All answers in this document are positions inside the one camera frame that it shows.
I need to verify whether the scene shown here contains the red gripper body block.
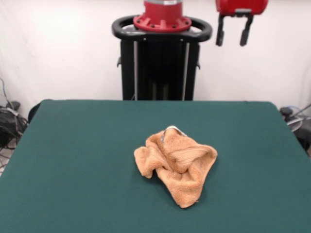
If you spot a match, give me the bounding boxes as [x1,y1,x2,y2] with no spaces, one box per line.
[215,0,269,17]

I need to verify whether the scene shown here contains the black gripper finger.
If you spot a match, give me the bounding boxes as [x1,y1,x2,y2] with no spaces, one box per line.
[215,14,226,47]
[240,16,254,47]

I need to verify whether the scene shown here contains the orange terry towel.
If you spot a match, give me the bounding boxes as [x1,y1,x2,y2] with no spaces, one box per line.
[134,125,218,209]

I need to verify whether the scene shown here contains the black floor equipment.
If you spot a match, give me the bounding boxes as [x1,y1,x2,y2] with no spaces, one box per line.
[295,126,311,156]

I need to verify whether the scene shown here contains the dark green table cloth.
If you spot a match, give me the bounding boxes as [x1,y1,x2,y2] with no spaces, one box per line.
[0,99,311,233]

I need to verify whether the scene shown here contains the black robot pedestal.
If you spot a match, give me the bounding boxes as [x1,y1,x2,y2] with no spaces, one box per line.
[111,15,213,101]

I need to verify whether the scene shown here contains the grey round pedestal foot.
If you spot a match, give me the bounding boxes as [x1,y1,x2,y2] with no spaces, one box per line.
[286,116,304,133]

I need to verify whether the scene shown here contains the black tangled cable bundle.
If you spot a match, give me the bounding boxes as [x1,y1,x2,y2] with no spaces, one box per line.
[0,77,29,150]

